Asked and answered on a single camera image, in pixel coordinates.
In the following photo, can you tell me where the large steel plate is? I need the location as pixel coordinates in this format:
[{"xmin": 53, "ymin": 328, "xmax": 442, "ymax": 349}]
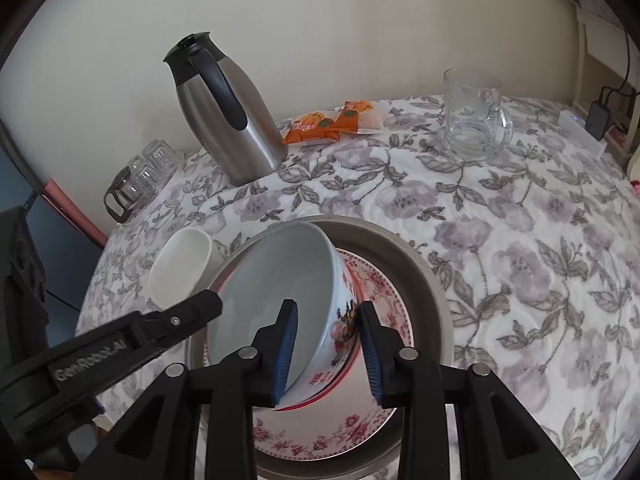
[{"xmin": 184, "ymin": 213, "xmax": 456, "ymax": 480}]

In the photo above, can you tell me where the floral pink plate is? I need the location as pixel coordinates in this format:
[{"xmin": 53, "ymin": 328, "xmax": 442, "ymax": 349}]
[{"xmin": 202, "ymin": 246, "xmax": 416, "ymax": 460}]

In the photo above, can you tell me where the round floral bowl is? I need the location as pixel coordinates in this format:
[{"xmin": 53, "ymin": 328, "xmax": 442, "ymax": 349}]
[{"xmin": 205, "ymin": 221, "xmax": 359, "ymax": 410}]

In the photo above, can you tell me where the white square bowl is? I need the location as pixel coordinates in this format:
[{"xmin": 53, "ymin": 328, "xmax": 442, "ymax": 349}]
[{"xmin": 148, "ymin": 228, "xmax": 224, "ymax": 309}]

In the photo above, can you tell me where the floral fleece tablecloth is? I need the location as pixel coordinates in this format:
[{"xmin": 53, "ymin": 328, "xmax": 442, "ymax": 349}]
[{"xmin": 77, "ymin": 96, "xmax": 639, "ymax": 479}]

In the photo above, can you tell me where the small glass cup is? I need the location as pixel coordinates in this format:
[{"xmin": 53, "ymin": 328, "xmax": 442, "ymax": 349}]
[
  {"xmin": 143, "ymin": 139, "xmax": 183, "ymax": 178},
  {"xmin": 129, "ymin": 160, "xmax": 160, "ymax": 196}
]

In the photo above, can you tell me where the steel thermos jug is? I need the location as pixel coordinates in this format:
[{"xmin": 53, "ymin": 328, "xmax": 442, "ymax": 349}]
[{"xmin": 164, "ymin": 32, "xmax": 288, "ymax": 186}]

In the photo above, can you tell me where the clear glass mug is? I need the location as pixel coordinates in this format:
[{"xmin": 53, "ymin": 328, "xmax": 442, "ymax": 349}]
[{"xmin": 444, "ymin": 66, "xmax": 513, "ymax": 159}]

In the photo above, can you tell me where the white power strip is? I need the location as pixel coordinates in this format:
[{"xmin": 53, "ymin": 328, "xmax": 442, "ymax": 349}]
[{"xmin": 558, "ymin": 110, "xmax": 608, "ymax": 159}]

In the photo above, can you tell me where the black power adapter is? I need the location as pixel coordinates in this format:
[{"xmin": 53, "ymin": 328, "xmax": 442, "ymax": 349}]
[{"xmin": 585, "ymin": 101, "xmax": 612, "ymax": 141}]

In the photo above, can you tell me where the orange snack packet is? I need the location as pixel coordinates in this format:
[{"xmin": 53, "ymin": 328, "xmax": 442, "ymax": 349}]
[
  {"xmin": 333, "ymin": 100, "xmax": 388, "ymax": 134},
  {"xmin": 283, "ymin": 112, "xmax": 341, "ymax": 145}
]

